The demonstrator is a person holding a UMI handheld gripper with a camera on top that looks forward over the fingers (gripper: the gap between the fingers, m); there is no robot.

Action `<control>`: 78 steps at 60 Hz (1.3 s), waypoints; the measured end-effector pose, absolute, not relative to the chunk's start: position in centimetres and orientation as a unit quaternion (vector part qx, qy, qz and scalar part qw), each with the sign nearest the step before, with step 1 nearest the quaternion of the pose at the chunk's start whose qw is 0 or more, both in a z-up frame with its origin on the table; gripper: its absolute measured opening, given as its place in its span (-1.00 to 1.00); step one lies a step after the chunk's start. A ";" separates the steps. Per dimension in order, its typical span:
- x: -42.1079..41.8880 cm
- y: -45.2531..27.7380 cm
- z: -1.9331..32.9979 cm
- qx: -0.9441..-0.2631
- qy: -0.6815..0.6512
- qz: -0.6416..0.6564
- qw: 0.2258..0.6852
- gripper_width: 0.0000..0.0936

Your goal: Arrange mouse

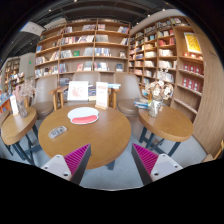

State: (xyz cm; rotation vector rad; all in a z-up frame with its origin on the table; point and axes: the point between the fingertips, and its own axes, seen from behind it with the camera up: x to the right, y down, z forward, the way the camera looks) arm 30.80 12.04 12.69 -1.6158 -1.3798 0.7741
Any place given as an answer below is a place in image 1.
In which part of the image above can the right wooden bookshelf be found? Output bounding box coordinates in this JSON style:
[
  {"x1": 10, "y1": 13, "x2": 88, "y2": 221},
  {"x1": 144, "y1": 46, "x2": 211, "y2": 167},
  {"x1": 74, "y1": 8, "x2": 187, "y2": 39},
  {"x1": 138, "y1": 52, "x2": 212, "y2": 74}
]
[{"x1": 129, "y1": 9, "x2": 224, "y2": 155}]

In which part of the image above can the small white card sign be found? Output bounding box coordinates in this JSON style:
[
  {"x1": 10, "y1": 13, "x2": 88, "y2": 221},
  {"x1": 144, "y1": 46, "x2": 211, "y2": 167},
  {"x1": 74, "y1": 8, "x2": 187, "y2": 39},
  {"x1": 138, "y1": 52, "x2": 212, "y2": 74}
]
[{"x1": 10, "y1": 95, "x2": 19, "y2": 116}]

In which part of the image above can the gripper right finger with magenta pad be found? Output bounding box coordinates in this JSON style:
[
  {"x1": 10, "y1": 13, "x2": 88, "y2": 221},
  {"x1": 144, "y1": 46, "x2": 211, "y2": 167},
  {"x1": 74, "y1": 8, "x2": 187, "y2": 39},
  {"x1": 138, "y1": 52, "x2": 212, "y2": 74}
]
[{"x1": 131, "y1": 144, "x2": 182, "y2": 185}]

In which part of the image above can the white framed picture board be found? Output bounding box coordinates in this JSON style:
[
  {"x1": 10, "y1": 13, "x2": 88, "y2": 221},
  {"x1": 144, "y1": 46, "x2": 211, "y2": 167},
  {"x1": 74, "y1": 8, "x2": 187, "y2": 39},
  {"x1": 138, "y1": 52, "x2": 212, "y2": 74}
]
[{"x1": 67, "y1": 81, "x2": 88, "y2": 101}]

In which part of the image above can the white red sign stand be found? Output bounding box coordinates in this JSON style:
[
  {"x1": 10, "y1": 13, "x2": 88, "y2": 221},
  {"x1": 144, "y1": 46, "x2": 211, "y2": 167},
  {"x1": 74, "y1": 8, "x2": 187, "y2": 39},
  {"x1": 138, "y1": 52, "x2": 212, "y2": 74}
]
[{"x1": 96, "y1": 82, "x2": 108, "y2": 109}]

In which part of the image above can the beige right armchair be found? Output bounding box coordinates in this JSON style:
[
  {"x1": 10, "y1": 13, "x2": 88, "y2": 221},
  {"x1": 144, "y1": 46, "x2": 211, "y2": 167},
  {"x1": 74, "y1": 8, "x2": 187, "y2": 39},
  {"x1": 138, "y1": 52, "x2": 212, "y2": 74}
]
[{"x1": 113, "y1": 72, "x2": 141, "y2": 117}]

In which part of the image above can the yellow poster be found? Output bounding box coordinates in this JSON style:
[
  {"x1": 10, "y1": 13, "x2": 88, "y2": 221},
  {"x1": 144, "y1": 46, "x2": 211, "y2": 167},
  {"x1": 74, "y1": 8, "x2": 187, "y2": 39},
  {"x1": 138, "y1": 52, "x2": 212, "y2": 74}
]
[{"x1": 184, "y1": 32, "x2": 201, "y2": 54}]

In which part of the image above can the beige middle armchair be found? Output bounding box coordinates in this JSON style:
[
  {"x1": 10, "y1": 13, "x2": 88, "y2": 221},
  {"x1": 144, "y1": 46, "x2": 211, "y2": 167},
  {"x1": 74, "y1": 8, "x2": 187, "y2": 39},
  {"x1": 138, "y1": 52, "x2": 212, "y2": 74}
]
[{"x1": 65, "y1": 71, "x2": 102, "y2": 107}]

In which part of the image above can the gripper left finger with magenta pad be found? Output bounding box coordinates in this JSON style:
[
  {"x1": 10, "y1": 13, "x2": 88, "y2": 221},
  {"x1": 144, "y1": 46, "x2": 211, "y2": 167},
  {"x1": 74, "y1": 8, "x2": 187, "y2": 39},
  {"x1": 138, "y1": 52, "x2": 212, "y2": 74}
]
[{"x1": 42, "y1": 144, "x2": 91, "y2": 185}]

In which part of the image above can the stack of books on chair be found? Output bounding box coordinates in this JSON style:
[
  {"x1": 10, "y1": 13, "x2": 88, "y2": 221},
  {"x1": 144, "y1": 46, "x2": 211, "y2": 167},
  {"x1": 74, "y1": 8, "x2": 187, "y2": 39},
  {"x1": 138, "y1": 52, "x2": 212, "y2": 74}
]
[{"x1": 134, "y1": 98, "x2": 150, "y2": 109}]

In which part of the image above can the large wooden bookshelf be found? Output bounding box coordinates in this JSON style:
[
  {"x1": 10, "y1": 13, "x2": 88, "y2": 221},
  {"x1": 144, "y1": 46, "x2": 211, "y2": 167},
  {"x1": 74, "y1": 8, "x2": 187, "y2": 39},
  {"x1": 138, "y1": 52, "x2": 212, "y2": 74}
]
[{"x1": 34, "y1": 18, "x2": 130, "y2": 78}]

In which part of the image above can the round wooden table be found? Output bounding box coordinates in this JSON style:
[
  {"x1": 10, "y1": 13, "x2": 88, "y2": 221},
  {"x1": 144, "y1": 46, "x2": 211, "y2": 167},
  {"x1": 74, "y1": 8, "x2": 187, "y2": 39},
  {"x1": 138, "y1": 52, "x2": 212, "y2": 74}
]
[
  {"x1": 1, "y1": 107, "x2": 38, "y2": 165},
  {"x1": 38, "y1": 104, "x2": 131, "y2": 169},
  {"x1": 138, "y1": 106, "x2": 194, "y2": 156}
]

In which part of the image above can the round wooden left table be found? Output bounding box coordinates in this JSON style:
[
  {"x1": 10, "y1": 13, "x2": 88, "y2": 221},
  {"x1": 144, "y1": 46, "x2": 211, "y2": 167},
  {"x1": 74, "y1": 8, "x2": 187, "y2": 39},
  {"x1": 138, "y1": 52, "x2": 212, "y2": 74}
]
[{"x1": 1, "y1": 107, "x2": 38, "y2": 165}]

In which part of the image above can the beige armchair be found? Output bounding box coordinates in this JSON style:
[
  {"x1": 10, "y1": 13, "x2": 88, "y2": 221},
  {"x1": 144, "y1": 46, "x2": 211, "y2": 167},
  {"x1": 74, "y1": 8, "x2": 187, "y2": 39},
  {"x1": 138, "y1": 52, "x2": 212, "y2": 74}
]
[
  {"x1": 113, "y1": 72, "x2": 141, "y2": 117},
  {"x1": 32, "y1": 75, "x2": 57, "y2": 120},
  {"x1": 65, "y1": 71, "x2": 102, "y2": 107}
]

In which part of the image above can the round wooden right table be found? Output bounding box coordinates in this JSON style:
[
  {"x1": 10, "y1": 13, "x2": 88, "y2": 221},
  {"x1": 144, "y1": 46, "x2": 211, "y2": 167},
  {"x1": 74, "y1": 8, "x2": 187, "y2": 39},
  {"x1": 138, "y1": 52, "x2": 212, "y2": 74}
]
[{"x1": 138, "y1": 106, "x2": 194, "y2": 156}]

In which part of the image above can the glass vase with dried flowers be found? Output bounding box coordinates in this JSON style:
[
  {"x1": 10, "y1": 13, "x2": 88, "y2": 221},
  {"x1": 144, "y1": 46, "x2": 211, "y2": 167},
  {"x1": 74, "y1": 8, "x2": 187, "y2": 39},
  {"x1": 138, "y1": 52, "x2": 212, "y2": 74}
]
[{"x1": 145, "y1": 80, "x2": 173, "y2": 117}]

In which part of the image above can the left vase with dried flowers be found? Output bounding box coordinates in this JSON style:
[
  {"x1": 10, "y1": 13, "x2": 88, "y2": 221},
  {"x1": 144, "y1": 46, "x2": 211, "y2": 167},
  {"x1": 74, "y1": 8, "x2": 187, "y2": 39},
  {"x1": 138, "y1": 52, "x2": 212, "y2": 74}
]
[{"x1": 13, "y1": 80, "x2": 35, "y2": 118}]

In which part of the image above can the beige left armchair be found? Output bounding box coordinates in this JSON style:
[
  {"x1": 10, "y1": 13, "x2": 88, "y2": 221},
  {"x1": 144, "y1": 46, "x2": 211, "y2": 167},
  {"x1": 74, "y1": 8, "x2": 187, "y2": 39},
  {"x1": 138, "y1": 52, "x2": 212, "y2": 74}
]
[{"x1": 32, "y1": 75, "x2": 57, "y2": 120}]

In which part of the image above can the round wooden centre table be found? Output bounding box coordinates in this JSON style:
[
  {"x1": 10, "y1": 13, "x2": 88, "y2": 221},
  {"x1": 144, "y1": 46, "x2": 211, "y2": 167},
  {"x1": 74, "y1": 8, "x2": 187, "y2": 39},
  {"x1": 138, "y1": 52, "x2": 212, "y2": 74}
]
[{"x1": 38, "y1": 104, "x2": 131, "y2": 169}]

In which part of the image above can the white mouse pad red rest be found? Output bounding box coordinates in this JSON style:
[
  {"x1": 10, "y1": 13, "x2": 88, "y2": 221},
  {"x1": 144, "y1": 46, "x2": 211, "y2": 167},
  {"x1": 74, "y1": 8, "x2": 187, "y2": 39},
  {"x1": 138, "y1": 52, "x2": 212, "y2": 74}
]
[{"x1": 67, "y1": 107, "x2": 99, "y2": 125}]

